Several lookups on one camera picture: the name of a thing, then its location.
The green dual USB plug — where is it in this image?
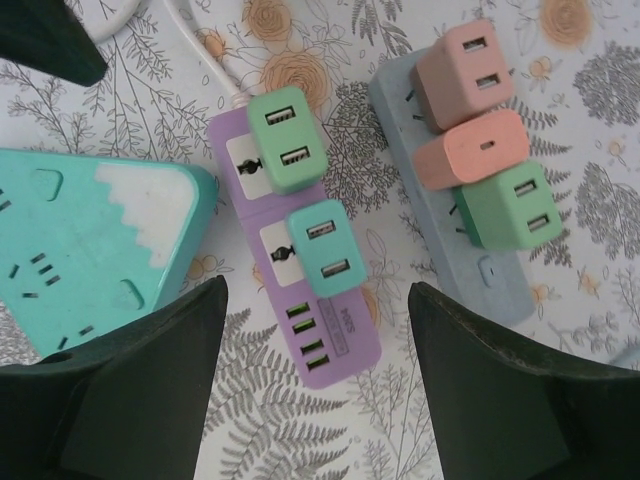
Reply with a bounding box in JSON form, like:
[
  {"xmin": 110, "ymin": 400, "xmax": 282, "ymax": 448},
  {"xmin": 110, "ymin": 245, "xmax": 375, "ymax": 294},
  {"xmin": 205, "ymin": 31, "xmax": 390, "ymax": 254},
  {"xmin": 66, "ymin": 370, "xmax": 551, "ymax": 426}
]
[
  {"xmin": 247, "ymin": 85, "xmax": 331, "ymax": 197},
  {"xmin": 452, "ymin": 160, "xmax": 564, "ymax": 252}
]

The purple power strip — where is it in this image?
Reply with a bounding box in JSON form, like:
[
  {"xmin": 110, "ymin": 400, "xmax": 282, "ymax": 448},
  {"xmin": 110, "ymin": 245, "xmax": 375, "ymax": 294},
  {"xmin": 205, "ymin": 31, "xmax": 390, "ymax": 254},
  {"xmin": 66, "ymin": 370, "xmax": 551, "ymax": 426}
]
[{"xmin": 207, "ymin": 107, "xmax": 384, "ymax": 391}]

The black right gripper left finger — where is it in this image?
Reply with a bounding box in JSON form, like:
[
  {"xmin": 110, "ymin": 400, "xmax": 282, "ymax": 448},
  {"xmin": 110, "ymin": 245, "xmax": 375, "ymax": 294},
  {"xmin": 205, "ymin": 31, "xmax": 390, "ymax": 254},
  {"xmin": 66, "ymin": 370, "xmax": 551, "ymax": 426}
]
[{"xmin": 0, "ymin": 274, "xmax": 229, "ymax": 480}]

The teal triangular power strip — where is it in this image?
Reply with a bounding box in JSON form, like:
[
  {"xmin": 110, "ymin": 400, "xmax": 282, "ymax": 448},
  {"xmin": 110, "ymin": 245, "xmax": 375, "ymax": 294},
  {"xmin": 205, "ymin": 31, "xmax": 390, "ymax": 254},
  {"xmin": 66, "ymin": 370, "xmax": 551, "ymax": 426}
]
[{"xmin": 0, "ymin": 148, "xmax": 220, "ymax": 359}]

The pink dual USB plug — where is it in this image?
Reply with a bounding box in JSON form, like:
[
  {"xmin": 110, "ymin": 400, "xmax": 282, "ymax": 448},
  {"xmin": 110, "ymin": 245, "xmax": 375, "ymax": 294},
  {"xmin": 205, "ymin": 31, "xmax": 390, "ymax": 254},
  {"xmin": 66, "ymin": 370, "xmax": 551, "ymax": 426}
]
[{"xmin": 409, "ymin": 19, "xmax": 516, "ymax": 134}]

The teal dual USB plug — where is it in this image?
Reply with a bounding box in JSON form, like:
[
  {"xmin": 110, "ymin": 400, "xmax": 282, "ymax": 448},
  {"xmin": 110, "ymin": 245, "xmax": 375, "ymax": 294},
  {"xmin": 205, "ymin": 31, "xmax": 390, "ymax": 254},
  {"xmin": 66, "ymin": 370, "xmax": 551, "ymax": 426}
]
[{"xmin": 286, "ymin": 199, "xmax": 369, "ymax": 298}]

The white power cable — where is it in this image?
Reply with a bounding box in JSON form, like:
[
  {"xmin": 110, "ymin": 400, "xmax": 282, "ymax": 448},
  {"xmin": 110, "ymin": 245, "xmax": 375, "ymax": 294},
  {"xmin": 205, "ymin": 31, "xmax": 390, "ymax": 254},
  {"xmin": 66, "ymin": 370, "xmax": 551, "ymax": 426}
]
[{"xmin": 82, "ymin": 0, "xmax": 250, "ymax": 107}]

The orange USB-C plug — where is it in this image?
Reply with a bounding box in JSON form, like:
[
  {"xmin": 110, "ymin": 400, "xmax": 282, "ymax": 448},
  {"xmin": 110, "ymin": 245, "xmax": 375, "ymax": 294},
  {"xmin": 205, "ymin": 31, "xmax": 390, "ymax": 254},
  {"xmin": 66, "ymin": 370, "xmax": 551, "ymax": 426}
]
[{"xmin": 412, "ymin": 108, "xmax": 531, "ymax": 193}]

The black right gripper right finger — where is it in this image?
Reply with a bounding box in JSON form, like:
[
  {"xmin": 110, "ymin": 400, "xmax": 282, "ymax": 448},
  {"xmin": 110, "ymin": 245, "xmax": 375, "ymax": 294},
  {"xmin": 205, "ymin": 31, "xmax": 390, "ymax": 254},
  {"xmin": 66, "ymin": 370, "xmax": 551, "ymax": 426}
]
[{"xmin": 408, "ymin": 281, "xmax": 640, "ymax": 480}]

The grey-blue power strip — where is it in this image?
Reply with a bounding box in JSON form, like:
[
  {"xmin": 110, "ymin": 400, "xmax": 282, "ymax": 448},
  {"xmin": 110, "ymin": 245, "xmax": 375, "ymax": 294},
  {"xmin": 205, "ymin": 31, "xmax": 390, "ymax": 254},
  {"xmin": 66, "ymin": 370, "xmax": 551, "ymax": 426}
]
[{"xmin": 367, "ymin": 47, "xmax": 536, "ymax": 329}]

